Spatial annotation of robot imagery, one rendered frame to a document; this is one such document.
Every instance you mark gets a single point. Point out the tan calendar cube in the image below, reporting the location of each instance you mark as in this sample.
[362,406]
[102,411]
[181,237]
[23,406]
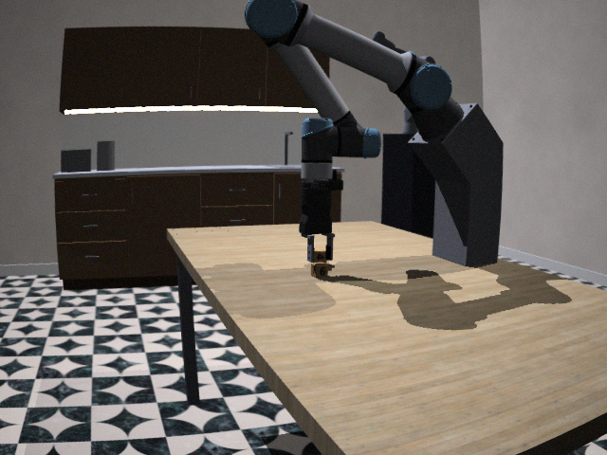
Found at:
[319,256]
[319,270]

